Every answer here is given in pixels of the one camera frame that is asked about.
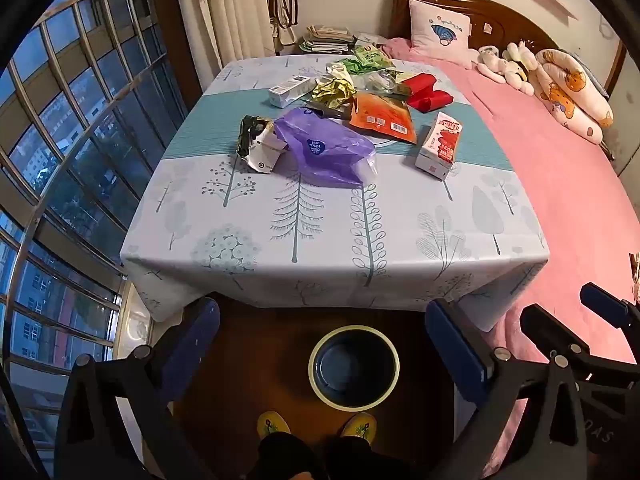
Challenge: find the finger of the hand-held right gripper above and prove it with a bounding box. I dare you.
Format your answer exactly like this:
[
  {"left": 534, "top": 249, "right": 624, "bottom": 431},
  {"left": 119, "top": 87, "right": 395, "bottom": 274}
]
[
  {"left": 580, "top": 283, "right": 640, "bottom": 356},
  {"left": 519, "top": 304, "right": 608, "bottom": 386}
]

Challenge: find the gold wrapper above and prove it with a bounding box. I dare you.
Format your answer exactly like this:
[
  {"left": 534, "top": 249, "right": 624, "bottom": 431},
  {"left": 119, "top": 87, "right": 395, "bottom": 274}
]
[{"left": 311, "top": 72, "right": 357, "bottom": 110}]

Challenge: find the stack of books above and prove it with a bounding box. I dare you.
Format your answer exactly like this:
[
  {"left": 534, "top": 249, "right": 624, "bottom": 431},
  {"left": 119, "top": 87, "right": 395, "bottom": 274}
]
[{"left": 300, "top": 24, "right": 353, "bottom": 55}]

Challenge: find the black white packet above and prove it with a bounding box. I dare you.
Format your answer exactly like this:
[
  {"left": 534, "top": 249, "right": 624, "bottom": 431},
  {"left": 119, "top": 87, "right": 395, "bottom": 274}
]
[{"left": 236, "top": 115, "right": 288, "bottom": 175}]

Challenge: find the wooden bed headboard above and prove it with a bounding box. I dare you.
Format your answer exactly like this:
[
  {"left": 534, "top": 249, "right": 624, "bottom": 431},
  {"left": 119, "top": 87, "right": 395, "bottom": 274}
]
[{"left": 390, "top": 0, "right": 561, "bottom": 53}]

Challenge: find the round dark trash bin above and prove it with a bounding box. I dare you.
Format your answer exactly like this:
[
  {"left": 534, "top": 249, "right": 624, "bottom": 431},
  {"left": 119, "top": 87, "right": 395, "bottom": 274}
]
[{"left": 307, "top": 325, "right": 401, "bottom": 408}]

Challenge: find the light green snack packet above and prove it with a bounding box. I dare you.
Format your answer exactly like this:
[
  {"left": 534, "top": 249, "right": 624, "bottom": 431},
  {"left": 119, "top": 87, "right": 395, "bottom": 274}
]
[{"left": 354, "top": 45, "right": 393, "bottom": 68}]

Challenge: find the white long box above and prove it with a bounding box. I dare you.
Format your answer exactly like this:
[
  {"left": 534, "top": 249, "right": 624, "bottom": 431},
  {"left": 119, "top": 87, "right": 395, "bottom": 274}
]
[{"left": 267, "top": 75, "right": 318, "bottom": 108}]

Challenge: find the white tote bag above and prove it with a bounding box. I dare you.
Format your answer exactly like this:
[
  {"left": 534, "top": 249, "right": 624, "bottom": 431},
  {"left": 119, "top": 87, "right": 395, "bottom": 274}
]
[{"left": 272, "top": 20, "right": 297, "bottom": 55}]

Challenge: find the pale yellow printed packet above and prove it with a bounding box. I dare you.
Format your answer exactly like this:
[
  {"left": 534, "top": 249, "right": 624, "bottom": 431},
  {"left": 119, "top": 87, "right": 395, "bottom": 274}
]
[{"left": 389, "top": 69, "right": 415, "bottom": 97}]

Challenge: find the orange snack packet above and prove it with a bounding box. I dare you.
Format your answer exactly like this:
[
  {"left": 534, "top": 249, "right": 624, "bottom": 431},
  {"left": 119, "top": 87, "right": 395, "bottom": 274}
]
[{"left": 348, "top": 92, "right": 417, "bottom": 145}]

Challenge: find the purple plastic bag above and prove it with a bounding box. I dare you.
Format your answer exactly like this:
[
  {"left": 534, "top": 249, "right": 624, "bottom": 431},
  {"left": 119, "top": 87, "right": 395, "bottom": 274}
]
[{"left": 272, "top": 106, "right": 378, "bottom": 188}]

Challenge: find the white yellow plush toy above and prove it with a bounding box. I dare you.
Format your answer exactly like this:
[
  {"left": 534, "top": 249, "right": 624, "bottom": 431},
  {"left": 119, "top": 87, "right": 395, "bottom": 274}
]
[{"left": 502, "top": 40, "right": 538, "bottom": 96}]

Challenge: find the clear plastic wrap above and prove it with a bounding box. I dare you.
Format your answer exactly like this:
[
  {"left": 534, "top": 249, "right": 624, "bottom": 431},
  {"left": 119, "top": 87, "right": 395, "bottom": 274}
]
[{"left": 357, "top": 70, "right": 396, "bottom": 96}]

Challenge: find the cream curtain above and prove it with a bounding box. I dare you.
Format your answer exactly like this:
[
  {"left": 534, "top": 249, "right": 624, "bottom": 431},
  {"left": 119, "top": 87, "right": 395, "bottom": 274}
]
[{"left": 172, "top": 0, "right": 278, "bottom": 93}]

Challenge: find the pink embroidered pillow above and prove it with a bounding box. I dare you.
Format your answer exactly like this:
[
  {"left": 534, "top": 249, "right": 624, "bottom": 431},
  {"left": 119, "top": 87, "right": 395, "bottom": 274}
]
[{"left": 407, "top": 0, "right": 473, "bottom": 68}]

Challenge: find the metal window grille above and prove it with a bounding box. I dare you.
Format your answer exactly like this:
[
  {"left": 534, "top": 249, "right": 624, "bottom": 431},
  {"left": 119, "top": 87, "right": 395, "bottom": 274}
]
[{"left": 0, "top": 0, "right": 201, "bottom": 480}]

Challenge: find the tree print tablecloth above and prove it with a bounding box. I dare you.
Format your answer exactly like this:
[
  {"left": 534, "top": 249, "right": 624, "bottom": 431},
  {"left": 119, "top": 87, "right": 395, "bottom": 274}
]
[{"left": 120, "top": 55, "right": 551, "bottom": 333}]

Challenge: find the red white carton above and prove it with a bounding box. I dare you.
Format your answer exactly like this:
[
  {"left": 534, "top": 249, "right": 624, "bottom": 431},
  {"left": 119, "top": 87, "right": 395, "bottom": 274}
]
[{"left": 415, "top": 111, "right": 463, "bottom": 181}]

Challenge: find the bear print bolster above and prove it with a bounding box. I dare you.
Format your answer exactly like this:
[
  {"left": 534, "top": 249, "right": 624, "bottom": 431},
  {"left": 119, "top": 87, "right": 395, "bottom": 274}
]
[{"left": 530, "top": 49, "right": 613, "bottom": 145}]

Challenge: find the dark wrapper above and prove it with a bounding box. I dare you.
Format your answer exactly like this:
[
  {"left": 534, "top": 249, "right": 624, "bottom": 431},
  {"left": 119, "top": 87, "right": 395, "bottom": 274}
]
[{"left": 304, "top": 101, "right": 352, "bottom": 122}]

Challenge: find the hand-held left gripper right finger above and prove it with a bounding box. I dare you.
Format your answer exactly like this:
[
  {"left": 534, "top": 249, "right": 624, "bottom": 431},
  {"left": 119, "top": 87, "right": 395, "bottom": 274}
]
[{"left": 425, "top": 299, "right": 588, "bottom": 480}]

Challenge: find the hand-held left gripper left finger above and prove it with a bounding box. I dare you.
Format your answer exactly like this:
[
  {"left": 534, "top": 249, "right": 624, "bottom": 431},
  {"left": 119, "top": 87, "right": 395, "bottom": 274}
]
[{"left": 54, "top": 297, "right": 221, "bottom": 480}]

